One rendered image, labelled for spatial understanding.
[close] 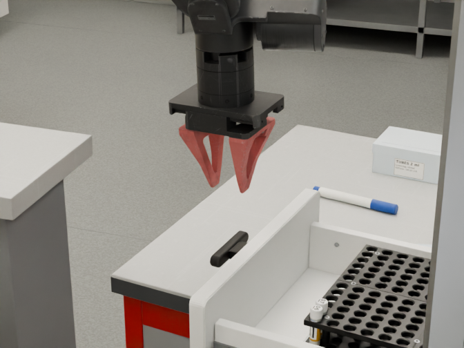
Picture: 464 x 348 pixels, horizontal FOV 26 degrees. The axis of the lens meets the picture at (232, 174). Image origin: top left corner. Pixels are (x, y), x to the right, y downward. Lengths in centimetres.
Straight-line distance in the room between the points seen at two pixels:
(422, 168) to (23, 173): 65
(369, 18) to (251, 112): 388
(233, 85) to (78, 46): 398
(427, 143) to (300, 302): 58
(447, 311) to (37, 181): 133
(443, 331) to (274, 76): 409
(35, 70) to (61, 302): 280
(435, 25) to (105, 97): 158
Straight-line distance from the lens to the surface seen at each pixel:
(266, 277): 111
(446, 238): 37
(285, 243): 114
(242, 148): 99
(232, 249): 110
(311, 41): 96
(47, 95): 430
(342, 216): 152
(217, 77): 98
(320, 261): 121
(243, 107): 99
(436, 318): 39
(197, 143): 101
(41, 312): 185
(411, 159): 164
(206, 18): 92
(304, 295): 117
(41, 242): 180
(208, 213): 152
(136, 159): 363
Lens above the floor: 144
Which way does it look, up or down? 24 degrees down
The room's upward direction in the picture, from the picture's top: straight up
